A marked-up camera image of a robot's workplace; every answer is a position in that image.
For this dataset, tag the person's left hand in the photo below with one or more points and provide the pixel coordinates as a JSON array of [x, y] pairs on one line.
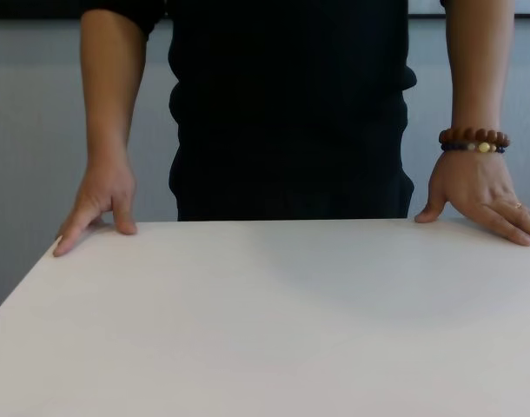
[[482, 187]]

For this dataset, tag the person's right hand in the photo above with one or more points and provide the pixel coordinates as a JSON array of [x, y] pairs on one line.
[[104, 195]]

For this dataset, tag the white pedestal table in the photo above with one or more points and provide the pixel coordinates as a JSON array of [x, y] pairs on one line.
[[265, 317]]

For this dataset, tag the person's bare right forearm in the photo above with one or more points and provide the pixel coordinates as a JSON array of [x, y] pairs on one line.
[[113, 95]]

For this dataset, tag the person's bare left forearm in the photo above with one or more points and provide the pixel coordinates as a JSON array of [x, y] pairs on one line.
[[478, 69]]

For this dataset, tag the person's body in black clothes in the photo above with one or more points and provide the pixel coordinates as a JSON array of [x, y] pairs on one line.
[[291, 108]]

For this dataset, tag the black wall rail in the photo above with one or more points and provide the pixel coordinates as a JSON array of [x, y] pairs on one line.
[[30, 8]]

